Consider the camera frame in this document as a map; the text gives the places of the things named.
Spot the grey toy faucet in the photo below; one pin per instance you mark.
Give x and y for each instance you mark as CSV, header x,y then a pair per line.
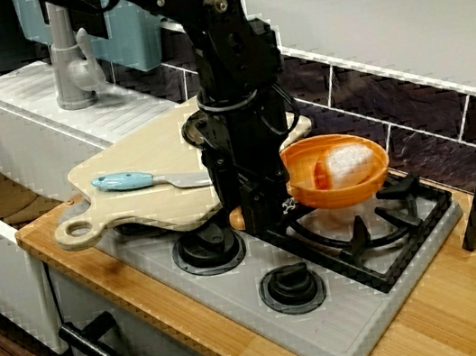
x,y
64,70

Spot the teal box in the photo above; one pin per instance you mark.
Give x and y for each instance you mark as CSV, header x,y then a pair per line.
x,y
132,36

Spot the light wooden cutting board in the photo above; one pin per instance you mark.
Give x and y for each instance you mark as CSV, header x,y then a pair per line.
x,y
136,167

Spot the wooden kitchen countertop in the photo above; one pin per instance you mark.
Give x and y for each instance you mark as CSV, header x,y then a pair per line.
x,y
445,298

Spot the grey toy stove plate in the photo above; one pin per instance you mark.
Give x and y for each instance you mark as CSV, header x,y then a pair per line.
x,y
337,335

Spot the white toy sink basin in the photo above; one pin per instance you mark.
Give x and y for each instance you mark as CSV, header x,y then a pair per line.
x,y
27,122

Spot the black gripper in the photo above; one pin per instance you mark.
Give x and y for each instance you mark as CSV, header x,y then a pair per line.
x,y
227,166

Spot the orange toy frying pan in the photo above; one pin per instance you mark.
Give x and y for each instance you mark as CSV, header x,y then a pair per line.
x,y
337,195

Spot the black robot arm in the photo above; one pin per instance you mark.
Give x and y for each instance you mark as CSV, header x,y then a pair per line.
x,y
235,50

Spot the glass lid yellow knob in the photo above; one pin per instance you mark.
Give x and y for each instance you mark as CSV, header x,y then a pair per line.
x,y
191,133

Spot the black stove knob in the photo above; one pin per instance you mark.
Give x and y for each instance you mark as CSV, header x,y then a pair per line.
x,y
293,289
209,251

